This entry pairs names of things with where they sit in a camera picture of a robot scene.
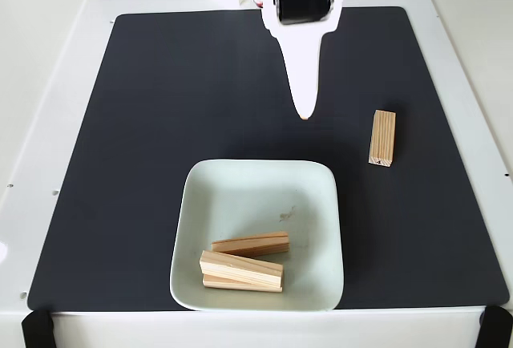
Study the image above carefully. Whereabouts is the wooden block marked four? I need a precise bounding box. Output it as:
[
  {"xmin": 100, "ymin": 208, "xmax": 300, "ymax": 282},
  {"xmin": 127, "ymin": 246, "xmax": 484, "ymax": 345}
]
[{"xmin": 368, "ymin": 109, "xmax": 397, "ymax": 168}]

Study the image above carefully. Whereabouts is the black rubber mat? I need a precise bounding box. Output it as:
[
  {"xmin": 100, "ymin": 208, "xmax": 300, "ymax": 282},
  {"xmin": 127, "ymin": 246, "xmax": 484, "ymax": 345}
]
[{"xmin": 26, "ymin": 6, "xmax": 510, "ymax": 312}]

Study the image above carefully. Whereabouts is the black corner bracket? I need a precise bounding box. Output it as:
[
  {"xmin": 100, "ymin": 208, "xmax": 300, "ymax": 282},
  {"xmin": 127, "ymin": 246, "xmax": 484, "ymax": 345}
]
[
  {"xmin": 20, "ymin": 307, "xmax": 55, "ymax": 348},
  {"xmin": 476, "ymin": 306, "xmax": 513, "ymax": 348}
]

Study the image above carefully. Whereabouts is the light wooden block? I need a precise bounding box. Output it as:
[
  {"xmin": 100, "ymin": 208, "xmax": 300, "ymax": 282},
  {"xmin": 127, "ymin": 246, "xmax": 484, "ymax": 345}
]
[
  {"xmin": 202, "ymin": 273, "xmax": 284, "ymax": 293},
  {"xmin": 199, "ymin": 249, "xmax": 285, "ymax": 288},
  {"xmin": 211, "ymin": 230, "xmax": 290, "ymax": 257}
]

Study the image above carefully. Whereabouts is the pale green square plate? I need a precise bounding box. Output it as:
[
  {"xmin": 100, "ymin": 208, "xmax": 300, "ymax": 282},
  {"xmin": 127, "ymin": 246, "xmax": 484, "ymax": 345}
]
[{"xmin": 168, "ymin": 158, "xmax": 345, "ymax": 312}]

